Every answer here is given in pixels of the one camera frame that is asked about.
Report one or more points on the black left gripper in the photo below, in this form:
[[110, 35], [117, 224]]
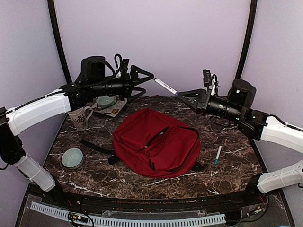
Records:
[[128, 84]]

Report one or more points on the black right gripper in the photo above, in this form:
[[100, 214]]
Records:
[[202, 99]]

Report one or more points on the purple cap marker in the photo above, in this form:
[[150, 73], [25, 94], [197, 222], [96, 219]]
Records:
[[166, 86]]

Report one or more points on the red student backpack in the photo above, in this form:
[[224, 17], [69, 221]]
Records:
[[154, 145]]

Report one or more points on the teal cap marker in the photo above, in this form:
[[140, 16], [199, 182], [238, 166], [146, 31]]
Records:
[[217, 155]]

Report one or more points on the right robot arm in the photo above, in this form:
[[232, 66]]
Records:
[[254, 124]]

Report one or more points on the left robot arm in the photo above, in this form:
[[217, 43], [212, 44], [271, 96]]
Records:
[[97, 78]]

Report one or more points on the square floral ceramic plate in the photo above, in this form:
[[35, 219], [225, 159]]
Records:
[[111, 111]]

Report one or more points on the teal bowl on plate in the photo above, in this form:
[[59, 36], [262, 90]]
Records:
[[106, 101]]

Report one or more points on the white floral ceramic mug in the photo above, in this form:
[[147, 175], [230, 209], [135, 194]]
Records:
[[80, 117]]

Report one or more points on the teal ceramic bowl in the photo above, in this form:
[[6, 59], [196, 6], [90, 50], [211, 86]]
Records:
[[72, 158]]

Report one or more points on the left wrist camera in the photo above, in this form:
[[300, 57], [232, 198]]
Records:
[[121, 65]]

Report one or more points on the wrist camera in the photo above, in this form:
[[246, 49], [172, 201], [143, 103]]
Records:
[[210, 82], [121, 65]]

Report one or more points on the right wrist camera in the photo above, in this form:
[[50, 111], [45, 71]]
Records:
[[210, 82]]

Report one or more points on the right black frame post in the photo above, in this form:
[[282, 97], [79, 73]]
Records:
[[247, 38]]

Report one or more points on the black frame post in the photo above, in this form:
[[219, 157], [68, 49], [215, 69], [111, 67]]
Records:
[[58, 41], [247, 38]]

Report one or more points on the black front rail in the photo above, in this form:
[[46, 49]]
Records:
[[162, 199]]

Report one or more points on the left black frame post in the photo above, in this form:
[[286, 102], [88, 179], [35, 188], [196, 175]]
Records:
[[58, 41]]

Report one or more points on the white slotted cable duct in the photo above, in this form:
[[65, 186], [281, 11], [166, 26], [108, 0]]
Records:
[[130, 219]]

